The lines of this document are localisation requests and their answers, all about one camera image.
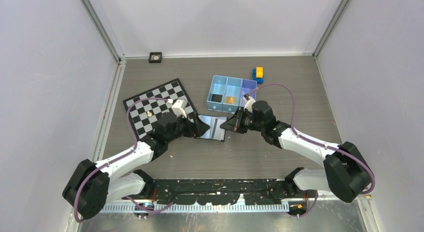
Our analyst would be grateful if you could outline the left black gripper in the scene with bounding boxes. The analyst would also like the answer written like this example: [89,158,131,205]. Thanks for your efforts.
[166,112,209,143]

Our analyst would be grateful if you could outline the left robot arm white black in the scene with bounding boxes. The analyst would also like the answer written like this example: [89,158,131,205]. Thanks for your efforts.
[62,112,211,221]

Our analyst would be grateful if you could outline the orange square item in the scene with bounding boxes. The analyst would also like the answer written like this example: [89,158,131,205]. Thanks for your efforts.
[225,96,237,105]

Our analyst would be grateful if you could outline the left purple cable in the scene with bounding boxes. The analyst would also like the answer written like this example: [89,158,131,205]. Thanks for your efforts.
[73,97,174,223]

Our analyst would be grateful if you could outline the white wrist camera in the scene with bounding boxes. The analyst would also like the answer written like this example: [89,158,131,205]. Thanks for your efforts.
[243,94,256,112]
[171,99,188,118]

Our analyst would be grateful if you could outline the purple bin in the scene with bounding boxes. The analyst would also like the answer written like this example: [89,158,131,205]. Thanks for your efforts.
[239,79,258,108]

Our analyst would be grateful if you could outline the light blue bin middle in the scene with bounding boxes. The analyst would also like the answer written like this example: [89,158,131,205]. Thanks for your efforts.
[222,77,242,113]

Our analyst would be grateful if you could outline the light blue bin left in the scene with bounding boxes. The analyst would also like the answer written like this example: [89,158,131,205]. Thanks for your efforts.
[206,75,228,112]

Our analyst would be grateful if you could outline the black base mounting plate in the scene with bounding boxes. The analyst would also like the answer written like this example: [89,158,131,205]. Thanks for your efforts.
[130,178,316,205]

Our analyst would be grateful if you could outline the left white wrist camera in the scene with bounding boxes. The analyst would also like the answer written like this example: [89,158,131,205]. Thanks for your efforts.
[171,99,188,118]

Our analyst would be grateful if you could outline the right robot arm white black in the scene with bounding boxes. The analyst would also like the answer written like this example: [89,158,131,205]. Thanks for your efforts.
[220,101,375,202]

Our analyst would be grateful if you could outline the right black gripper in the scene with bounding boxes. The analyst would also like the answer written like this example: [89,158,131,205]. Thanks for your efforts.
[221,107,265,134]

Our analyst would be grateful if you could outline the black square item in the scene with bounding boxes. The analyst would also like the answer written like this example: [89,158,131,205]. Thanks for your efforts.
[210,94,223,103]

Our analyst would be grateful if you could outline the small black square box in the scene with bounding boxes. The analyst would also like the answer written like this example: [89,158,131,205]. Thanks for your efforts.
[148,52,163,64]

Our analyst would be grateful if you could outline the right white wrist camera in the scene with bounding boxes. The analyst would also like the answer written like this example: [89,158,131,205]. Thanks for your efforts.
[243,94,256,112]

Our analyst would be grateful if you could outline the blue yellow toy blocks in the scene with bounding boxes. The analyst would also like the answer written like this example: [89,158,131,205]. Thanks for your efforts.
[252,67,264,84]

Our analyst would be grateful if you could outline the light blue bin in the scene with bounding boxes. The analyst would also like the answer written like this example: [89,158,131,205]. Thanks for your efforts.
[206,75,228,112]
[222,77,242,113]

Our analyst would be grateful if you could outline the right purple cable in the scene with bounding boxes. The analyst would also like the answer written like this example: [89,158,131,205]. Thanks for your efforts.
[246,83,377,219]

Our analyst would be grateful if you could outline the purple cable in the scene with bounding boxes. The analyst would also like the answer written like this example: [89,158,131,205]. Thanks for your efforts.
[246,83,377,219]
[73,97,174,223]

